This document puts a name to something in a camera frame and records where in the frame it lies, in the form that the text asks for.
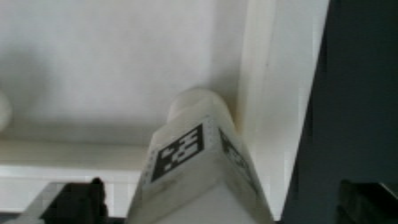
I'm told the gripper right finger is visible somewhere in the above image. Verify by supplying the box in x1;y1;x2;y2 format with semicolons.
336;180;398;224

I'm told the white L-shaped obstacle fence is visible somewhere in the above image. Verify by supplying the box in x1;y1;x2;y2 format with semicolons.
259;0;330;220

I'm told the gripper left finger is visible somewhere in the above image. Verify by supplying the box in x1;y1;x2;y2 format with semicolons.
41;178;108;224

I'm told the white table leg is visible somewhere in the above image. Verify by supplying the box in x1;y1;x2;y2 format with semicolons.
124;88;275;224

